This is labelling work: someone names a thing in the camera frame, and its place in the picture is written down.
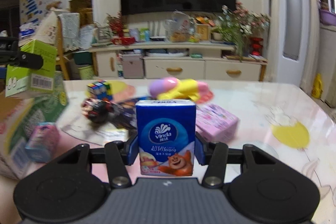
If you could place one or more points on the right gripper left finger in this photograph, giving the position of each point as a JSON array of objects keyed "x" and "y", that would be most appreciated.
[{"x": 118, "y": 155}]

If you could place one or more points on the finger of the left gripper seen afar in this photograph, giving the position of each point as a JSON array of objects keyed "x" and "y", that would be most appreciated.
[{"x": 12, "y": 55}]

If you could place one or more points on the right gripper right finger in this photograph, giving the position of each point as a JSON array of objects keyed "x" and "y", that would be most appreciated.
[{"x": 215, "y": 156}]

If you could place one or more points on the green medicine box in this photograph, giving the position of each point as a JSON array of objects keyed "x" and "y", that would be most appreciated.
[{"x": 34, "y": 75}]

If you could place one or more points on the pink sticker box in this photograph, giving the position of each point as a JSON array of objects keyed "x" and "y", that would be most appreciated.
[{"x": 215, "y": 124}]

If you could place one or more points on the blue vinda tissue pack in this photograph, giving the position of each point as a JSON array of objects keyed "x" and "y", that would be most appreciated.
[{"x": 166, "y": 137}]

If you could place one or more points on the pink blue small box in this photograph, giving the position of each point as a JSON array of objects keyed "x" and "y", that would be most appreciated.
[{"x": 43, "y": 141}]

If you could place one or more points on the cartoon doll figure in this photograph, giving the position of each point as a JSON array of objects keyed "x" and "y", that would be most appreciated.
[{"x": 95, "y": 110}]

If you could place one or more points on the open cardboard box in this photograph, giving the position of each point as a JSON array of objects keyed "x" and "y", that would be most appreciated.
[{"x": 18, "y": 120}]

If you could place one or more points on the rubiks cube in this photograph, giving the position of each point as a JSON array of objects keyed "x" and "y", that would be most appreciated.
[{"x": 100, "y": 90}]

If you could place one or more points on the green waste bin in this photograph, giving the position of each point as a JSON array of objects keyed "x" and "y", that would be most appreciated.
[{"x": 86, "y": 72}]

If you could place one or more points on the yellow pink water gun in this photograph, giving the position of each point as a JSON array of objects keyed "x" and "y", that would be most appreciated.
[{"x": 171, "y": 88}]

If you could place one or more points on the pink storage box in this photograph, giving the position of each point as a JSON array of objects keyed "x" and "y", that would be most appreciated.
[{"x": 132, "y": 66}]

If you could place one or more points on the cream tv cabinet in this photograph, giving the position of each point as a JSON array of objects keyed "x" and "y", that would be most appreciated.
[{"x": 204, "y": 61}]

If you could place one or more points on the red gift box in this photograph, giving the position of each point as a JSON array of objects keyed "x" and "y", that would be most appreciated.
[{"x": 123, "y": 41}]

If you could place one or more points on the red vase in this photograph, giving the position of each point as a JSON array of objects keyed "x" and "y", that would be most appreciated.
[{"x": 256, "y": 46}]

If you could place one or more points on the framed certificate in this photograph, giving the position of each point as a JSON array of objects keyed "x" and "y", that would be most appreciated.
[{"x": 204, "y": 32}]

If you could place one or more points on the plastic bag of snacks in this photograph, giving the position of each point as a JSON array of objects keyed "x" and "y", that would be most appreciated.
[{"x": 178, "y": 27}]

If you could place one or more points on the potted flower plant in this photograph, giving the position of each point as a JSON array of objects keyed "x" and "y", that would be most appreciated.
[{"x": 239, "y": 25}]

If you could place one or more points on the white air conditioner tower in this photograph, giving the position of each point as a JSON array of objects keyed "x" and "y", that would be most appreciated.
[{"x": 297, "y": 29}]

